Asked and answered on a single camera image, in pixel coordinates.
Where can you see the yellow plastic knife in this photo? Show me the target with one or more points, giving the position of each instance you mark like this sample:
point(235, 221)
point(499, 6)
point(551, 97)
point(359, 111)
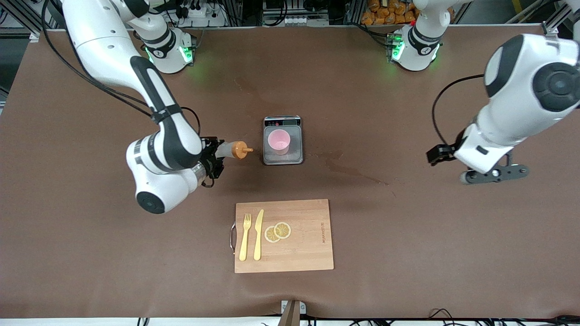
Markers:
point(258, 240)

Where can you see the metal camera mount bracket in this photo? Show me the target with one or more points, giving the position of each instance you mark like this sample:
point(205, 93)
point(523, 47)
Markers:
point(292, 314)

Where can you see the white power strip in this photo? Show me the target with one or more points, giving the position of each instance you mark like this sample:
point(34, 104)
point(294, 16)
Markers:
point(199, 11)

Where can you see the lemon slice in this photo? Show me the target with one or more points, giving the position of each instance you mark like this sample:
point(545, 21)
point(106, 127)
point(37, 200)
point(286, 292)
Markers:
point(284, 229)
point(269, 235)

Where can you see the steel kitchen scale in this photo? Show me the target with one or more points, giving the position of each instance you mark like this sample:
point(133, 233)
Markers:
point(294, 156)

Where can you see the orange snack pile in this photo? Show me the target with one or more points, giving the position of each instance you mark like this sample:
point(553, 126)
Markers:
point(385, 13)

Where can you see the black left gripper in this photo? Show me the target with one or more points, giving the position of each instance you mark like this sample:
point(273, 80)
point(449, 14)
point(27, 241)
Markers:
point(440, 153)

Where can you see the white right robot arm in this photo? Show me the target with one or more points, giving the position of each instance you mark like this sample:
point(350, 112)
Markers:
point(104, 45)

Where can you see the pink cup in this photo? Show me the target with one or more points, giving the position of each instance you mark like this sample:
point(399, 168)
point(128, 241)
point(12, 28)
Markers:
point(278, 140)

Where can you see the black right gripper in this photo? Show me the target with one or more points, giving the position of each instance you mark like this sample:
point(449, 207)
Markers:
point(210, 158)

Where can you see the yellow plastic fork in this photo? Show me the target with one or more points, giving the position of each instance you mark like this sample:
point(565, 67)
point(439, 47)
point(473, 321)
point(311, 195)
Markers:
point(244, 244)

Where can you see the sauce bottle with orange cap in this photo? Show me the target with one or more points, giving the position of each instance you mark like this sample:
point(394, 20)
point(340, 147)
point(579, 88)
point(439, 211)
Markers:
point(239, 150)

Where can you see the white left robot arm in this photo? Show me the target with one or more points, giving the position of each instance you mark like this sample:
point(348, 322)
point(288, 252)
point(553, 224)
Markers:
point(521, 90)

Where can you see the wooden cutting board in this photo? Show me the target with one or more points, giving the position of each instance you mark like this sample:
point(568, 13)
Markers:
point(308, 253)

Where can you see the aluminium frame profile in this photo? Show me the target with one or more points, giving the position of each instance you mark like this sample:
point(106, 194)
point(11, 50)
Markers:
point(34, 36)
point(550, 28)

